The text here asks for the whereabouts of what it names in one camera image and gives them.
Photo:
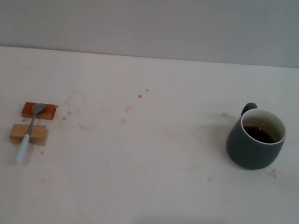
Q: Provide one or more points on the orange-brown wooden block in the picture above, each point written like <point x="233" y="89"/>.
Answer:
<point x="48" y="112"/>

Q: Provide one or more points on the dark grey ceramic cup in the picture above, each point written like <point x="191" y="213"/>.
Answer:
<point x="250" y="155"/>

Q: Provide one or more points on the light wooden block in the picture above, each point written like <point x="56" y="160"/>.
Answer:
<point x="39" y="134"/>

